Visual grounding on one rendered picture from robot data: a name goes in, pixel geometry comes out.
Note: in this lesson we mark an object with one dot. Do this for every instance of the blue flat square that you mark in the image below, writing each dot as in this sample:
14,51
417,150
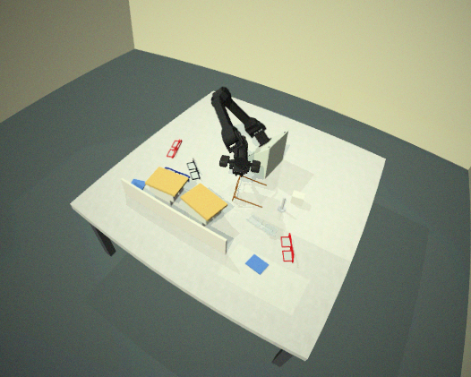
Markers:
257,264
138,183

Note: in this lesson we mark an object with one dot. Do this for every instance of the black eyeglasses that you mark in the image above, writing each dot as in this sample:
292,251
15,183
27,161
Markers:
195,174

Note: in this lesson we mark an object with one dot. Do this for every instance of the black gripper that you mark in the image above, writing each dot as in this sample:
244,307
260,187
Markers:
255,166

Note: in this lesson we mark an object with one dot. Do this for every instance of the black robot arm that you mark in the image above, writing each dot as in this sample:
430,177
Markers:
221,99

